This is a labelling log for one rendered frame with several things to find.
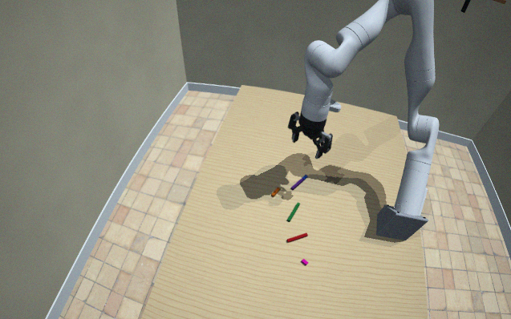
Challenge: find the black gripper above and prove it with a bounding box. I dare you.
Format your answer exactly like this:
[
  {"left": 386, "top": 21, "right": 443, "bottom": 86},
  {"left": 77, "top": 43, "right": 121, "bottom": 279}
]
[{"left": 288, "top": 111, "right": 333, "bottom": 159}]

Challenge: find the orange rod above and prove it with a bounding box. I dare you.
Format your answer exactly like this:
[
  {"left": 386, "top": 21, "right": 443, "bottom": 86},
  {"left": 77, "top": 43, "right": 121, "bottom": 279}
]
[{"left": 271, "top": 187, "right": 280, "bottom": 197}]

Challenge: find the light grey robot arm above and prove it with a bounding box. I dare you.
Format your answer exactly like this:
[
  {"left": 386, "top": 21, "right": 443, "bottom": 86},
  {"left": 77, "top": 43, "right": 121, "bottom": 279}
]
[{"left": 301, "top": 0, "right": 439, "bottom": 216}]

